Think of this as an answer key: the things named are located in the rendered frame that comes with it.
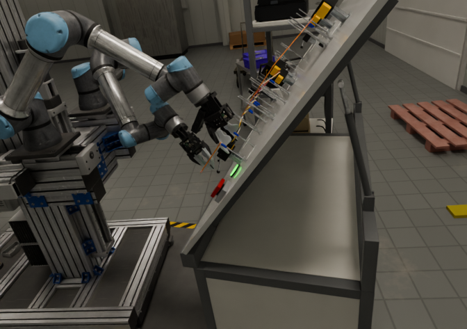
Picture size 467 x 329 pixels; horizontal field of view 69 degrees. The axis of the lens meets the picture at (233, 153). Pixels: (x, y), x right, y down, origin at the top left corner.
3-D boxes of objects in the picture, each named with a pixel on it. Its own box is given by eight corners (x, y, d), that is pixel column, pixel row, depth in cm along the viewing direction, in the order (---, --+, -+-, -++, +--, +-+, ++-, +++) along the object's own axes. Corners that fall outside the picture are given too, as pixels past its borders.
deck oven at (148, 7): (192, 49, 1064) (178, -25, 971) (183, 57, 953) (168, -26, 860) (142, 55, 1083) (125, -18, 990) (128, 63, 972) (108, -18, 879)
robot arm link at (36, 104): (56, 116, 147) (44, 85, 141) (37, 128, 135) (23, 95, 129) (31, 118, 149) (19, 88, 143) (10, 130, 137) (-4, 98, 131)
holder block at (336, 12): (356, 2, 102) (332, -15, 102) (349, 17, 95) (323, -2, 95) (347, 14, 106) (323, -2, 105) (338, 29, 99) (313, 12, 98)
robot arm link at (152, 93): (163, 101, 126) (186, 85, 122) (154, 111, 116) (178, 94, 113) (149, 83, 124) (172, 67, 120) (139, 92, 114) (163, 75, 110)
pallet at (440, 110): (527, 151, 309) (531, 140, 304) (429, 157, 319) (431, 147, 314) (459, 106, 417) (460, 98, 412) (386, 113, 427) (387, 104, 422)
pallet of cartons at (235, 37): (266, 41, 1037) (265, 27, 1019) (267, 45, 964) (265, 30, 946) (229, 45, 1050) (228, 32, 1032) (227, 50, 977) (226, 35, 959)
